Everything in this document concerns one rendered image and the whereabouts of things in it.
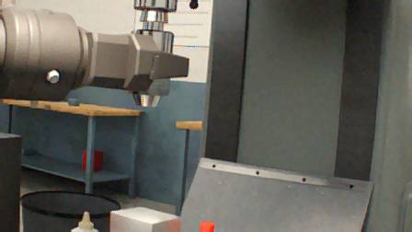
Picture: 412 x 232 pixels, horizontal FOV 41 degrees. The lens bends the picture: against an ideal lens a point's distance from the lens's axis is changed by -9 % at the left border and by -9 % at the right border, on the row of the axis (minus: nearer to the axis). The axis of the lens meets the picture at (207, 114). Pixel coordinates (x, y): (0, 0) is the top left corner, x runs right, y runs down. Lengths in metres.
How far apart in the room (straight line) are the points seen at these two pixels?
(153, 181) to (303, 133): 5.02
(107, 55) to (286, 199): 0.47
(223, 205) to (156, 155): 4.90
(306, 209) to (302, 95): 0.18
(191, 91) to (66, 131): 1.75
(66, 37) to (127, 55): 0.07
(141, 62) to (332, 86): 0.44
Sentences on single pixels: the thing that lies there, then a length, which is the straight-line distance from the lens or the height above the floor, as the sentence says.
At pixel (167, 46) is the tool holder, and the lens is 0.62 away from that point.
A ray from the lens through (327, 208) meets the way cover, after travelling 0.91.
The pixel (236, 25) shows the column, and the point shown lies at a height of 1.31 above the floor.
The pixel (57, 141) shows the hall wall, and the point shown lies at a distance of 6.84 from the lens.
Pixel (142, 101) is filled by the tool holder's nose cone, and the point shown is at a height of 1.18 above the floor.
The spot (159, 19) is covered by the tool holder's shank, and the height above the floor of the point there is 1.27.
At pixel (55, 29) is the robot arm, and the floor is 1.25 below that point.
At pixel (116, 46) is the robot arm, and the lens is 0.56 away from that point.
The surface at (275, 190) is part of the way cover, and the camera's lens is 0.95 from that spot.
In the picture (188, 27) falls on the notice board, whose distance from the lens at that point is 5.71.
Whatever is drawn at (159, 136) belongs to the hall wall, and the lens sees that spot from 5.84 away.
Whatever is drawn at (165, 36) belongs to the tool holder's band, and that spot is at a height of 1.25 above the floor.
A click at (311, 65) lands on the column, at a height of 1.25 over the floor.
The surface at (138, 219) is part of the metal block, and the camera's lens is 0.62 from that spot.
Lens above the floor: 1.21
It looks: 3 degrees down
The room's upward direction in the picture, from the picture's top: 5 degrees clockwise
